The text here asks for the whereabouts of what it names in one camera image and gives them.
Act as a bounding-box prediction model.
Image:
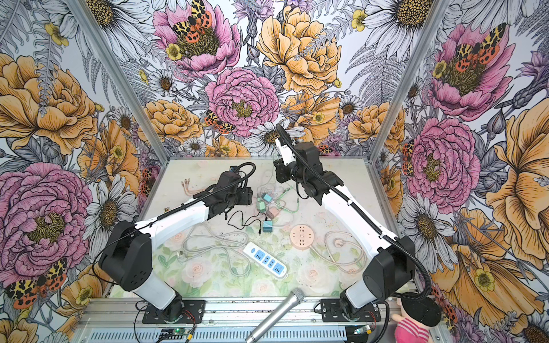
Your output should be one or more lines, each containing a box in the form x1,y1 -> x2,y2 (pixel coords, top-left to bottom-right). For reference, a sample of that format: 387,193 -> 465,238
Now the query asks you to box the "green circuit board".
159,327 -> 190,340

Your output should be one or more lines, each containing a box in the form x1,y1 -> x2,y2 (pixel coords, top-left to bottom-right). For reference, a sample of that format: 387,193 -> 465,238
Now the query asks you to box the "pink socket cord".
309,230 -> 368,275

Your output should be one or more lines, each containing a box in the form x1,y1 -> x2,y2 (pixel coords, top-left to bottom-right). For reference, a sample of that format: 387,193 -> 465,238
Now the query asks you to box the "pink multi-head USB cable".
181,179 -> 207,198

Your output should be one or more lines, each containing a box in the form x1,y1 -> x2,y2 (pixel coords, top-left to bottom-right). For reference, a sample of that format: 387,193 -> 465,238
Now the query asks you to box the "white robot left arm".
97,162 -> 255,322

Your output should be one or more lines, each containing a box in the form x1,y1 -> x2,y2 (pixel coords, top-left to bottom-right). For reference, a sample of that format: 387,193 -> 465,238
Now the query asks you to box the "green multi-head USB cable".
255,184 -> 301,215

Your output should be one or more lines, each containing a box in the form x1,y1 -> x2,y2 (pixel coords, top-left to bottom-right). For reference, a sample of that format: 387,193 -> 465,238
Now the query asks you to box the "teal charger with black cable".
262,220 -> 273,233

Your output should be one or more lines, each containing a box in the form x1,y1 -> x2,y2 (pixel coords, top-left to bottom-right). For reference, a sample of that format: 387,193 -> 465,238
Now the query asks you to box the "round pink power socket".
290,224 -> 315,250

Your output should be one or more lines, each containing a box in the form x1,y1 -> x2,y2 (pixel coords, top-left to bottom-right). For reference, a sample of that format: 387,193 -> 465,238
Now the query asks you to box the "silver microphone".
245,288 -> 305,343

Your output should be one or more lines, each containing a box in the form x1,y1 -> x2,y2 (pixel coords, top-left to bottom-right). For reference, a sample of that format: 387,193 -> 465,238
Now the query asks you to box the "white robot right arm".
274,139 -> 415,318

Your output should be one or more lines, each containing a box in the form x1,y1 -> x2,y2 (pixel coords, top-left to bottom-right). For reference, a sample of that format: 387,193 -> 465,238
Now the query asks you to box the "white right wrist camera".
275,137 -> 295,166

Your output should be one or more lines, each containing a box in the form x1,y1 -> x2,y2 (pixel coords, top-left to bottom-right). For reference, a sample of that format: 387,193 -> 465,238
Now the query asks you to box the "pink doll with black hat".
391,297 -> 442,343

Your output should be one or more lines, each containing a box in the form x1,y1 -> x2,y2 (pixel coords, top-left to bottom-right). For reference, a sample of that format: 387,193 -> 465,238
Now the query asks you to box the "pink brown USB charger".
265,207 -> 280,220

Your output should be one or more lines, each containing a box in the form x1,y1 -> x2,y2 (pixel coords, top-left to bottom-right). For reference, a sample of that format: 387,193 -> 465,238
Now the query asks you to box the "white power strip cord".
176,224 -> 252,277

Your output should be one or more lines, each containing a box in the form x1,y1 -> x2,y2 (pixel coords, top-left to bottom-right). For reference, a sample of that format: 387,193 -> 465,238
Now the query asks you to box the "white blue power strip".
243,242 -> 287,279

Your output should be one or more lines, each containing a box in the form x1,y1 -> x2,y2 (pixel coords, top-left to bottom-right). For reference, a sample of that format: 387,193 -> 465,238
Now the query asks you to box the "black corrugated cable conduit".
275,123 -> 433,301

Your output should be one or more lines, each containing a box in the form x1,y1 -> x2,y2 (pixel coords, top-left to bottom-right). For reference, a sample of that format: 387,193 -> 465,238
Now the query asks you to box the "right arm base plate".
315,298 -> 381,322

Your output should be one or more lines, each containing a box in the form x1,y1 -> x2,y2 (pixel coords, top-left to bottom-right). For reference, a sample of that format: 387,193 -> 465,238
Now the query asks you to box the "black thin USB cable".
226,209 -> 263,236

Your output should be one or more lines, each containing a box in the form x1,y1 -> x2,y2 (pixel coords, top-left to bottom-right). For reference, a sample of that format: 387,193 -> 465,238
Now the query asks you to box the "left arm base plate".
142,300 -> 207,324

